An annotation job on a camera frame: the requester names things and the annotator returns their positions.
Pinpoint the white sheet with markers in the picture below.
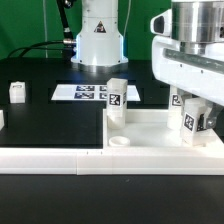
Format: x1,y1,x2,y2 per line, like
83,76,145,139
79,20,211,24
51,83,141,102

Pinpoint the white square table top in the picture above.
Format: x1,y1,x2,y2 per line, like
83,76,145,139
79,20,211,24
102,108,224,148

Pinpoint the black cable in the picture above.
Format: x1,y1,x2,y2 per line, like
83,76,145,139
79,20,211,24
6,38,78,59

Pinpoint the white L-shaped fence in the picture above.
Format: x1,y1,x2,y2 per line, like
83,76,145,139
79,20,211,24
0,132,224,175

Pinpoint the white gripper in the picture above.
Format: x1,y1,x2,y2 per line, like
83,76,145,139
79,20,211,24
150,8,224,129

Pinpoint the white block at left edge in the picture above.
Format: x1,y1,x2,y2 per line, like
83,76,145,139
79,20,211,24
0,110,4,131

